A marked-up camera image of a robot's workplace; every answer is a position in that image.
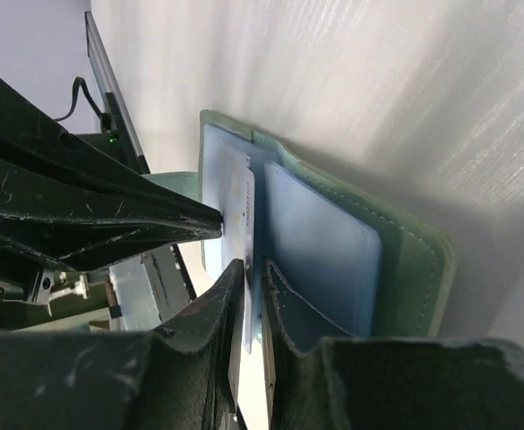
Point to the aluminium frame rail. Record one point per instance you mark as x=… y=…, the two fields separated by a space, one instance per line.
x=122 y=131

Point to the green card holder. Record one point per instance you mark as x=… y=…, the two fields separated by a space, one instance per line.
x=370 y=268

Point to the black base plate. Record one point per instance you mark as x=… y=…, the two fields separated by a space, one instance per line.
x=169 y=279

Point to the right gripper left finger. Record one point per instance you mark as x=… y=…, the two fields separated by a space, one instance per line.
x=180 y=375

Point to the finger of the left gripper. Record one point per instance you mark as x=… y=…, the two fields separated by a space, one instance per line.
x=70 y=206

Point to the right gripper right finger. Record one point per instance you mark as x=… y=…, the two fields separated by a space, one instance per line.
x=322 y=378

